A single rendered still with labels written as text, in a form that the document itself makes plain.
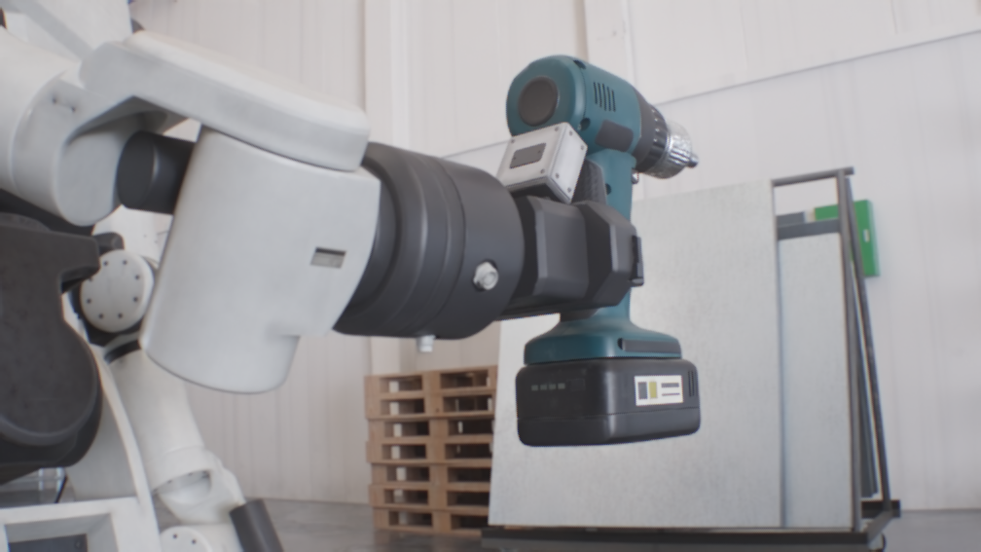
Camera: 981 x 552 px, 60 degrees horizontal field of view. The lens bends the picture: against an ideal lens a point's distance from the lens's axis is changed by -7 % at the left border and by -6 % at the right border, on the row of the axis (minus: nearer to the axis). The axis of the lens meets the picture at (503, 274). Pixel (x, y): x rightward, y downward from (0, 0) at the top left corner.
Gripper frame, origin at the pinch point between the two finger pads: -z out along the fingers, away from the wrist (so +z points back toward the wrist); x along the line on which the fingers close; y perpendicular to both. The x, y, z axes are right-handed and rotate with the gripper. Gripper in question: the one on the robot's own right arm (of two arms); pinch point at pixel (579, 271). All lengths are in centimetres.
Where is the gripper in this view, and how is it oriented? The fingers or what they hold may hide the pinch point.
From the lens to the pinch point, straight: 53.9
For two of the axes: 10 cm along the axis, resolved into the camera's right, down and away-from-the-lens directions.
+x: -7.7, 1.3, 6.2
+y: 0.5, 9.9, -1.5
